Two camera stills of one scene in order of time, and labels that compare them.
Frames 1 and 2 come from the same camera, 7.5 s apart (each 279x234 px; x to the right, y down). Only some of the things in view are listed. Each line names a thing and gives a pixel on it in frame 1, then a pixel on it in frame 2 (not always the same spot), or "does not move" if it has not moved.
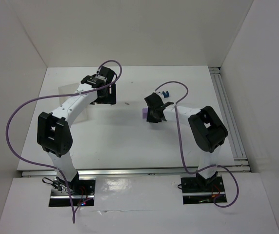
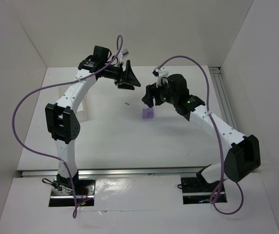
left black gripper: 109,95 to 124,74
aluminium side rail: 241,164 does not move
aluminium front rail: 135,172 does not move
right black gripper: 151,110 to 151,93
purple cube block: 145,113 does not move
